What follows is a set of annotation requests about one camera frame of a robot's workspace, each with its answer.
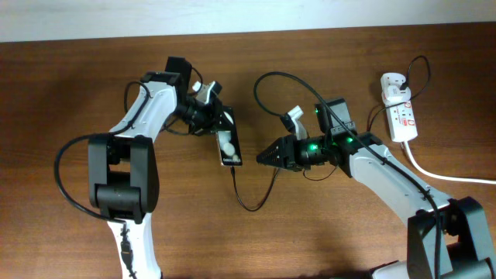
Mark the black and cream flip phone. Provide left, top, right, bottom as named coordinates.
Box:
left=215, top=106, right=243, bottom=167

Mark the black USB charging cable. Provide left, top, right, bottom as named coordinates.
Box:
left=229, top=55, right=432, bottom=212

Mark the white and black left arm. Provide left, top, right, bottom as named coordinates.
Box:
left=88, top=57, right=243, bottom=278

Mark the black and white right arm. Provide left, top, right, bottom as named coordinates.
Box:
left=257, top=98, right=495, bottom=278

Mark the white USB charger plug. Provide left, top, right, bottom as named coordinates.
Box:
left=381, top=84, right=412, bottom=106

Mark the white power strip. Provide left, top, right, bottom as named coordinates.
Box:
left=381, top=73, right=418, bottom=143

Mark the white power strip cord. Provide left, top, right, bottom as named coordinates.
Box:
left=401, top=140, right=496, bottom=185

